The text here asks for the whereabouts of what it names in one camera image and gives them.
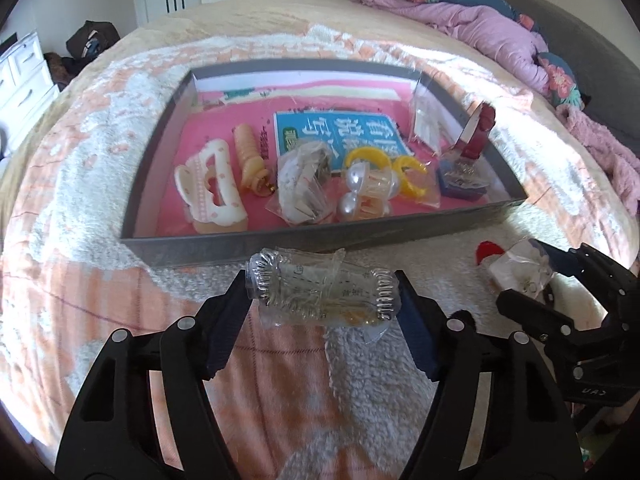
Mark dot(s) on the clear bag with red ornament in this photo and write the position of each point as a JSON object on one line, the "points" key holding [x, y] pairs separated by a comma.
{"points": [[520, 267]]}

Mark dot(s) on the clear bag with white card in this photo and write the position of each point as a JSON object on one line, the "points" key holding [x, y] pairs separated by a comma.
{"points": [[425, 120]]}

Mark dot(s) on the pink fluffy blanket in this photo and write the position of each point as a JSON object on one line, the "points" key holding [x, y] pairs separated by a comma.
{"points": [[600, 145]]}

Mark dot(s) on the white hair claw clip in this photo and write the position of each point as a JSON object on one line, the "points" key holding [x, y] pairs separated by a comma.
{"points": [[200, 195]]}

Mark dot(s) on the blue card with bead earrings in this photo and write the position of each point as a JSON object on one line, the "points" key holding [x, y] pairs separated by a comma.
{"points": [[460, 185]]}

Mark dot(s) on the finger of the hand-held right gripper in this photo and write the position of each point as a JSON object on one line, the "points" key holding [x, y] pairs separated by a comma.
{"points": [[545, 322], [605, 275]]}

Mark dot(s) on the white drawer cabinet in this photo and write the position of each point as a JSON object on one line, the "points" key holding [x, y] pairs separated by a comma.
{"points": [[25, 75]]}

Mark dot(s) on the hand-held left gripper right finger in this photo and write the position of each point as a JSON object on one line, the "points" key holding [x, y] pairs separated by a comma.
{"points": [[415, 320]]}

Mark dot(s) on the beige bed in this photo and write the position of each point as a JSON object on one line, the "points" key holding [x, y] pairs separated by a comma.
{"points": [[250, 15]]}

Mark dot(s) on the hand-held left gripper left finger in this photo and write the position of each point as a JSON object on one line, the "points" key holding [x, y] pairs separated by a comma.
{"points": [[225, 335]]}

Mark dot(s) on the dark clothes pile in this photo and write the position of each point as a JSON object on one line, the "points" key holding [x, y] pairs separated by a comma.
{"points": [[62, 70]]}

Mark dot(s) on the clear bag with red jewelry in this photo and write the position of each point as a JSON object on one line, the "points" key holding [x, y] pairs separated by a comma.
{"points": [[477, 135]]}

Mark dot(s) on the pink picture book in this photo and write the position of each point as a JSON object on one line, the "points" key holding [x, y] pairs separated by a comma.
{"points": [[210, 125]]}

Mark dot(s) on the clear bag of dark hairpins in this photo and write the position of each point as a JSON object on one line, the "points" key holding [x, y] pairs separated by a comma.
{"points": [[300, 185]]}

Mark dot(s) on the grey headboard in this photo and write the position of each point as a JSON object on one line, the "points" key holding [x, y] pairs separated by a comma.
{"points": [[600, 35]]}

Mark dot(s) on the peach hair clip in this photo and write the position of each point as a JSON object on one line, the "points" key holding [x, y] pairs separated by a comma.
{"points": [[247, 152]]}

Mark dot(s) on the clear ruffled plastic packet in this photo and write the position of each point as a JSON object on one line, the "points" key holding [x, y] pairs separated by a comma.
{"points": [[320, 285]]}

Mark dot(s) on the grey shallow tray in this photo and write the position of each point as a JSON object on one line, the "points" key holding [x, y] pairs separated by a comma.
{"points": [[200, 252]]}

